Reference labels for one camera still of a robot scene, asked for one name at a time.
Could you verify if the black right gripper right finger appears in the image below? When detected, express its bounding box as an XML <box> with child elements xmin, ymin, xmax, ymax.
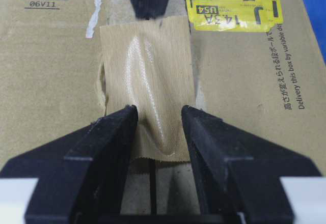
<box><xmin>181</xmin><ymin>105</ymin><xmax>321</xmax><ymax>223</ymax></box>

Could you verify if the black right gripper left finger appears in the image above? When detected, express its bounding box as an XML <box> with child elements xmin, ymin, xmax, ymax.
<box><xmin>1</xmin><ymin>105</ymin><xmax>138</xmax><ymax>223</ymax></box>

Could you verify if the brown tape strip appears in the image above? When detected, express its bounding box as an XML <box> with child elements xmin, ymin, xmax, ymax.
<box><xmin>100</xmin><ymin>16</ymin><xmax>195</xmax><ymax>162</ymax></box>

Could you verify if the brown cardboard box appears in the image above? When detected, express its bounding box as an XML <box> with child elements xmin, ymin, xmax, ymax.
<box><xmin>0</xmin><ymin>0</ymin><xmax>326</xmax><ymax>214</ymax></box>

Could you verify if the yellow shipping label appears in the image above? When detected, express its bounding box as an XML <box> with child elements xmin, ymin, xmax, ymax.
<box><xmin>186</xmin><ymin>0</ymin><xmax>283</xmax><ymax>33</ymax></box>

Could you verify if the blue table cloth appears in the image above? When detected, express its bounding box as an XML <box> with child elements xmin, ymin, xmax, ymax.
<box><xmin>303</xmin><ymin>0</ymin><xmax>325</xmax><ymax>63</ymax></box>

